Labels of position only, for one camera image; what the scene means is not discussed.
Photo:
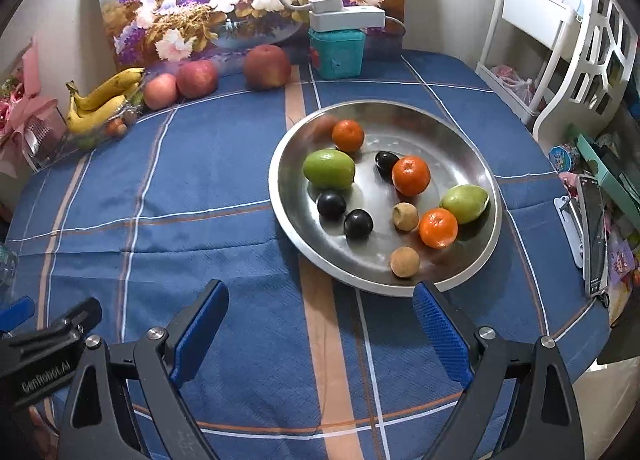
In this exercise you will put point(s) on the small tangerine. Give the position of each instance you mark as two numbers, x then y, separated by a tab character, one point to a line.
438	227
348	135

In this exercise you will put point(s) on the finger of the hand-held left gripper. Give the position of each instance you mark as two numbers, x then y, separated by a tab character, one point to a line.
80	315
15	312

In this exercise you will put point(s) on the green cardboard box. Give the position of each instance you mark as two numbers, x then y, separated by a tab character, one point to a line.
607	172

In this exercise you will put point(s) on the small printed cup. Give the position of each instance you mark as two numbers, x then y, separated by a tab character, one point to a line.
564	156

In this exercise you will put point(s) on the clear plastic bottle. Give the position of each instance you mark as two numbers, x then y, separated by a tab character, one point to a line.
7	267

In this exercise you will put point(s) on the yellow banana bunch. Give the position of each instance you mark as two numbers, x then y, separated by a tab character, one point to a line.
95	117

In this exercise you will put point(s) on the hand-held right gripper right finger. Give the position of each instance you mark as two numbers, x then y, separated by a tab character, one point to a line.
442	335

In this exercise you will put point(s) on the white phone stand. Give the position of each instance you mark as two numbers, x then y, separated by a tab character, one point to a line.
567	230

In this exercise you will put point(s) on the pink plastic bag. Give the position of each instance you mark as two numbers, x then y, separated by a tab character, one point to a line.
512	82

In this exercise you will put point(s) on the small orange fruit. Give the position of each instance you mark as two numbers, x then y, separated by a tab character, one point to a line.
116	127

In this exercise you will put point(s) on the dark purple plum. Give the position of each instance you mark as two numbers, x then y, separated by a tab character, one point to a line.
331	204
358	224
386	162

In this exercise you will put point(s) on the pink apple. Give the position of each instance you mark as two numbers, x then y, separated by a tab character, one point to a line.
160	91

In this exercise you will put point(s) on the round steel plate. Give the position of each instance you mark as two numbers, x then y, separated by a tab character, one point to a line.
380	252

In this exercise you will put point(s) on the clear plastic container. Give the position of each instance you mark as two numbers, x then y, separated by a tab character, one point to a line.
45	140

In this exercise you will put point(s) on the small green apple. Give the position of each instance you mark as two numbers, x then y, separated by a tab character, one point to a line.
329	169

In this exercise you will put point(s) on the teal plastic basket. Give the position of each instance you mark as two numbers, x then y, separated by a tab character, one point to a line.
335	57

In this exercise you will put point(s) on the white shelf rack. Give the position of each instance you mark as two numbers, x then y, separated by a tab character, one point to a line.
535	15

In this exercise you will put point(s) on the small green fruit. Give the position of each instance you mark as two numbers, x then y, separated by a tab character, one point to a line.
86	141

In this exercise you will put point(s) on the flower painting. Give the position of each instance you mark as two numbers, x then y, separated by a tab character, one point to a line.
175	15

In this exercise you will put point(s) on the round brown fruit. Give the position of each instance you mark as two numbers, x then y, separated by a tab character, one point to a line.
405	216
404	262

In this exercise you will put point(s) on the blue plaid tablecloth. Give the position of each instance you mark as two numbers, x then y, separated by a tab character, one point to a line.
200	190

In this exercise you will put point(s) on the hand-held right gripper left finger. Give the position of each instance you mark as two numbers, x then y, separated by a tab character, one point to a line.
197	335

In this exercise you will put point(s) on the black smartphone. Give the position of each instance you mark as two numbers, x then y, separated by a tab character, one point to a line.
592	235

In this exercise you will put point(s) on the colourful printed booklet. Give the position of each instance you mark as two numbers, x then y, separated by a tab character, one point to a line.
622	270

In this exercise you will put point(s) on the large pointed green fruit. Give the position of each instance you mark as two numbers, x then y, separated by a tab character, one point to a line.
465	203

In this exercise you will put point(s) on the large dark red apple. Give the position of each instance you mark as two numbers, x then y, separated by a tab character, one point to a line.
267	67

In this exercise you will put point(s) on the large orange with stem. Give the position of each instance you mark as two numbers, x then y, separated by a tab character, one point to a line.
411	175

